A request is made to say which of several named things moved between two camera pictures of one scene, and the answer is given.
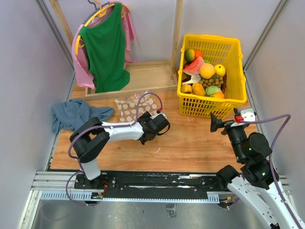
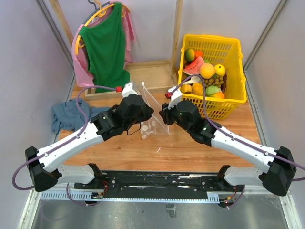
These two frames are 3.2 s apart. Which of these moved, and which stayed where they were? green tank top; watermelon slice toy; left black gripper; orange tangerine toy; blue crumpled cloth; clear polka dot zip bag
Moved: clear polka dot zip bag; left black gripper
Stayed: blue crumpled cloth; green tank top; watermelon slice toy; orange tangerine toy
